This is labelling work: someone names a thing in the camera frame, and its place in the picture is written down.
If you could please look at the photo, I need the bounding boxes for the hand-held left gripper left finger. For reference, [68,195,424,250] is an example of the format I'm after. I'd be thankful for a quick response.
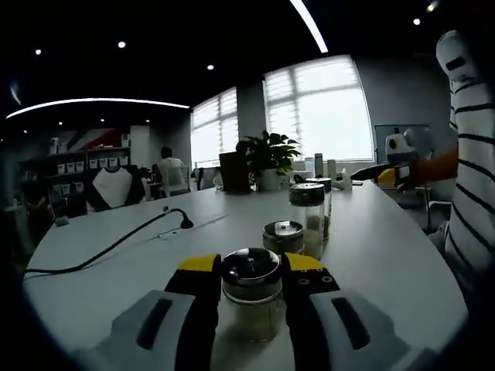
[110,253,224,371]

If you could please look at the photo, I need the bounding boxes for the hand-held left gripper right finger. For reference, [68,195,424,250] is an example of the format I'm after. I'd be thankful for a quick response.
[281,250,434,371]

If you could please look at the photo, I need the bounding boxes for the large seasoning bottle white powder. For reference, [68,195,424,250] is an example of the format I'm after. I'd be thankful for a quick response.
[288,182,326,260]

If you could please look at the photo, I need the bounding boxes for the large seasoning bottle brown grains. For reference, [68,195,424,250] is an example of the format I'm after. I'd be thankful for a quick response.
[306,176,333,241]

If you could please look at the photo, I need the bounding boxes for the small glass seasoning bottle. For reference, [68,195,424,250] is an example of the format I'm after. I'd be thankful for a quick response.
[261,220,306,256]
[220,247,285,343]

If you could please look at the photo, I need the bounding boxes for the person's right hand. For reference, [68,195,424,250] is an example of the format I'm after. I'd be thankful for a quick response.
[396,159,433,194]

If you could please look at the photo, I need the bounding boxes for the grey board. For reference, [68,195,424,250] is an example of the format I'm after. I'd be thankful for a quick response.
[374,123,431,163]

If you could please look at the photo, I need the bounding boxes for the large window with blinds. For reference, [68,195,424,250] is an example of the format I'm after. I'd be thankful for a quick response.
[263,55,375,163]

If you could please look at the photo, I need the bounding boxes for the person in striped shirt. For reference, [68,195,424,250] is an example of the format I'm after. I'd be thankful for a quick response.
[425,73,495,279]

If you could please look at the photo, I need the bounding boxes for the green potted plant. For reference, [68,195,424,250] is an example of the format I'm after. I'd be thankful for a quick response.
[236,130,302,192]

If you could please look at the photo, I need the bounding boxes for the white worn device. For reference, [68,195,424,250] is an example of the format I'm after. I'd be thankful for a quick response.
[435,29,480,84]

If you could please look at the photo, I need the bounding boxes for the brown paper bag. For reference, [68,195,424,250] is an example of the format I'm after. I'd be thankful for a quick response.
[219,151,252,194]

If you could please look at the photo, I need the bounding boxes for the white office chair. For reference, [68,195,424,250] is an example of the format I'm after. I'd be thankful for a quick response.
[160,165,193,197]

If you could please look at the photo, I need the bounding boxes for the long ceiling light strip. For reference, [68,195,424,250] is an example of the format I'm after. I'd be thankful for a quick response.
[5,97,190,120]
[289,0,329,54]

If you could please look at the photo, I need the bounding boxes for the narrow window with blinds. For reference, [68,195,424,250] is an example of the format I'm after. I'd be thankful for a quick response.
[191,87,239,167]

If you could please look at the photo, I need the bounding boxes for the black and white shirt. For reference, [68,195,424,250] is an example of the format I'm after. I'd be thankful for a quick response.
[87,165,146,213]

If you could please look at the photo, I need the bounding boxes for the row of white storage boxes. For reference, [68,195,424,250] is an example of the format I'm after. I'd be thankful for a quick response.
[56,156,129,173]

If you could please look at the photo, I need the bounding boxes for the black table cable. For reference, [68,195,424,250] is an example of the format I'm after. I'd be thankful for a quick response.
[23,205,194,276]

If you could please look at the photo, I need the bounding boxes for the grey wall shelf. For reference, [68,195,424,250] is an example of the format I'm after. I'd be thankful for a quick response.
[48,145,131,175]

